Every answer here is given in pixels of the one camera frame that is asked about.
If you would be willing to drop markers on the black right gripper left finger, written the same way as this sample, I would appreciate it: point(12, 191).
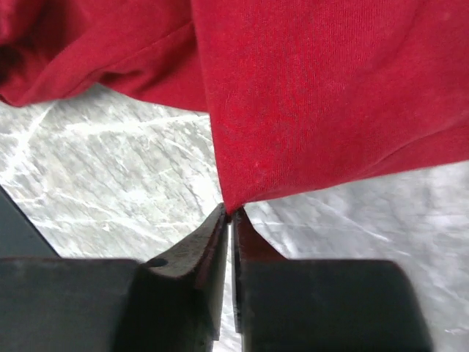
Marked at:
point(172, 302)

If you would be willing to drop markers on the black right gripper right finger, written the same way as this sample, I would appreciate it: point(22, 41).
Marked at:
point(321, 304)

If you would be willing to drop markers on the red t shirt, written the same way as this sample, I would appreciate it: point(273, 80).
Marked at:
point(302, 95)

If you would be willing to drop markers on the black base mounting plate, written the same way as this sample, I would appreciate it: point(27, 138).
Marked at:
point(18, 236)

